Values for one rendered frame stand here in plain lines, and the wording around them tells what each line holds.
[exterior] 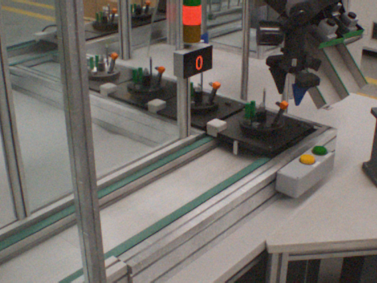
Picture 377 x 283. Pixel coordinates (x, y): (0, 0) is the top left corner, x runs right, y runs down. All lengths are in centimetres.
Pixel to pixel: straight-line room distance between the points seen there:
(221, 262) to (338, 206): 41
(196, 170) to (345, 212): 43
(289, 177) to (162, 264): 45
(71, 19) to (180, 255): 65
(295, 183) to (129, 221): 44
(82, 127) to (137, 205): 57
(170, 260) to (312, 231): 40
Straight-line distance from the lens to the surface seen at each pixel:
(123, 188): 144
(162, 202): 141
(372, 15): 590
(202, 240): 130
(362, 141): 194
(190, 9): 148
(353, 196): 161
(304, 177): 148
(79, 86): 84
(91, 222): 95
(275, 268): 144
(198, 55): 152
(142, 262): 115
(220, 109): 182
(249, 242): 137
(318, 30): 180
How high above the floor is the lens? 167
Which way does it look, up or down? 26 degrees down
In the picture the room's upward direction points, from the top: straight up
